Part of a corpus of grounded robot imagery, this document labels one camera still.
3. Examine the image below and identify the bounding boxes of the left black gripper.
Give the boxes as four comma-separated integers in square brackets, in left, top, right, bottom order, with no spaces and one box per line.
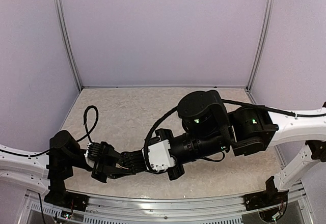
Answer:
[67,141,134,183]

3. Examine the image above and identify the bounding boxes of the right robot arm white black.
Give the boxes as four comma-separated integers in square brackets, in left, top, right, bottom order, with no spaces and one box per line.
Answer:
[143,90,325,206]

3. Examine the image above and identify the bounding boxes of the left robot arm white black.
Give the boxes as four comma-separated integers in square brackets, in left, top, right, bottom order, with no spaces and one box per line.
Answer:
[1,130,147,210]

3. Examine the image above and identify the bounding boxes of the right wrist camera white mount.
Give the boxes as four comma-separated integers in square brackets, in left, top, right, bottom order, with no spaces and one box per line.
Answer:
[147,139,176,172]

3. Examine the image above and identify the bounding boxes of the aluminium front rail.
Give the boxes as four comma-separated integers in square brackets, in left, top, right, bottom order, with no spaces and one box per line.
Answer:
[18,183,314,223]

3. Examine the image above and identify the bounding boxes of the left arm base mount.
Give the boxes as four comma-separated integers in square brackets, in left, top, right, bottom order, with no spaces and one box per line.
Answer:
[44,179,89,212]

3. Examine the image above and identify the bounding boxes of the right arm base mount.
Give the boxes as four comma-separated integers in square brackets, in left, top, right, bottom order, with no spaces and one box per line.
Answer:
[243,176,289,223]

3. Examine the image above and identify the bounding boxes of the left aluminium corner post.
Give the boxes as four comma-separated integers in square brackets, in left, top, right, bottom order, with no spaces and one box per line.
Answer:
[54,0,84,93]

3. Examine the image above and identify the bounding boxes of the aluminium corner post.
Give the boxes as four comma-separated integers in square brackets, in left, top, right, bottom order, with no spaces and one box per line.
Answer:
[54,0,84,93]
[246,0,274,93]

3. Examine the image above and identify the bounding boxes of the right aluminium corner post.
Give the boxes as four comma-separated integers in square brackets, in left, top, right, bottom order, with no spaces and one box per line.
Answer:
[246,0,274,93]

